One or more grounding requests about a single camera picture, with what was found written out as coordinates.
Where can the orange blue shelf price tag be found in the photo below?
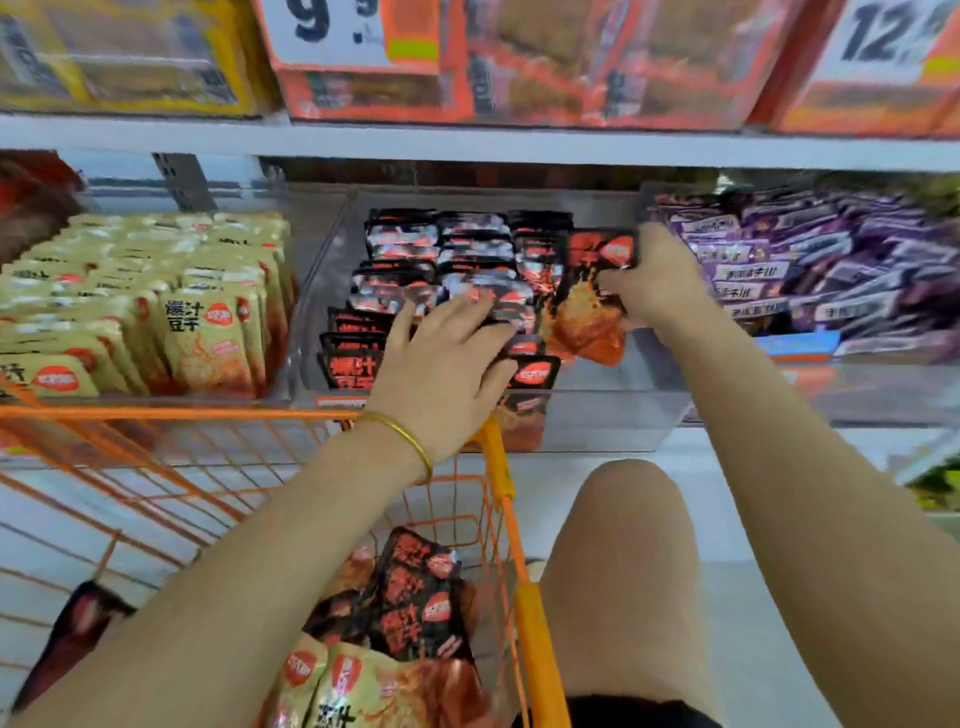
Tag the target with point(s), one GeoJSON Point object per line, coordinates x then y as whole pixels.
{"type": "Point", "coordinates": [795, 353]}

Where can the pile of purple packets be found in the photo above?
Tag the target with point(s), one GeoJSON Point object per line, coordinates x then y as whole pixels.
{"type": "Point", "coordinates": [840, 263]}

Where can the stack of yellow trimmed packets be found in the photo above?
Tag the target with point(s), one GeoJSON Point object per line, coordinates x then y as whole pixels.
{"type": "Point", "coordinates": [120, 60]}

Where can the stack of orange trimmed packets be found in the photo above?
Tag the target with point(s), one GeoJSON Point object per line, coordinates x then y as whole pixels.
{"type": "Point", "coordinates": [630, 68]}
{"type": "Point", "coordinates": [855, 105]}

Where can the pile of red tan packets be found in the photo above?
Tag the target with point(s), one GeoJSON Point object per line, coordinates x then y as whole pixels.
{"type": "Point", "coordinates": [30, 195]}

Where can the person's right leg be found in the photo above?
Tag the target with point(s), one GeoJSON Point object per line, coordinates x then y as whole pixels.
{"type": "Point", "coordinates": [630, 600]}

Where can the pile of green yellow packages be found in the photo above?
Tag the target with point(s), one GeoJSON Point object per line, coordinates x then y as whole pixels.
{"type": "Point", "coordinates": [938, 492]}

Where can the orange shopping cart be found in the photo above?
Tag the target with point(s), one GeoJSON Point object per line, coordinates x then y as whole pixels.
{"type": "Point", "coordinates": [525, 600]}

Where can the person's left forearm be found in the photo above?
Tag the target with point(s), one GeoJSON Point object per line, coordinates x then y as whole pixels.
{"type": "Point", "coordinates": [195, 615]}

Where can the black shorts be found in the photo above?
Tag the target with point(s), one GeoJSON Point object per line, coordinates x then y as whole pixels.
{"type": "Point", "coordinates": [630, 713]}

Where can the pile of black orange snacks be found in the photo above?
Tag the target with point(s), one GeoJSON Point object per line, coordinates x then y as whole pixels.
{"type": "Point", "coordinates": [405, 600]}

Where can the person's right forearm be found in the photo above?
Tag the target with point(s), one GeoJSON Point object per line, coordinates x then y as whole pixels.
{"type": "Point", "coordinates": [825, 510]}

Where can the person's left hand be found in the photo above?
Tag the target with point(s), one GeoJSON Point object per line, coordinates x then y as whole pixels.
{"type": "Point", "coordinates": [443, 375]}

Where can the white orange price tag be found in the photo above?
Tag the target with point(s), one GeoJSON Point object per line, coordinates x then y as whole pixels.
{"type": "Point", "coordinates": [893, 38]}
{"type": "Point", "coordinates": [323, 27]}

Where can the person's right hand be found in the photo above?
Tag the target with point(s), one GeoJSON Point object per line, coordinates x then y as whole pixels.
{"type": "Point", "coordinates": [668, 278]}

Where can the row of black orange snacks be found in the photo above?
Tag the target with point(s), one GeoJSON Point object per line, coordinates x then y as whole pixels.
{"type": "Point", "coordinates": [353, 368]}
{"type": "Point", "coordinates": [473, 248]}

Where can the row of yellow orange snacks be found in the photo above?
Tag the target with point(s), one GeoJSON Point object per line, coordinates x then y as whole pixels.
{"type": "Point", "coordinates": [210, 333]}
{"type": "Point", "coordinates": [45, 378]}
{"type": "Point", "coordinates": [105, 338]}

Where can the black flame print snack packet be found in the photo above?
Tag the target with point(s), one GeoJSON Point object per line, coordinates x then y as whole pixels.
{"type": "Point", "coordinates": [540, 216]}
{"type": "Point", "coordinates": [540, 227]}
{"type": "Point", "coordinates": [536, 273]}
{"type": "Point", "coordinates": [537, 239]}
{"type": "Point", "coordinates": [536, 252]}
{"type": "Point", "coordinates": [588, 308]}

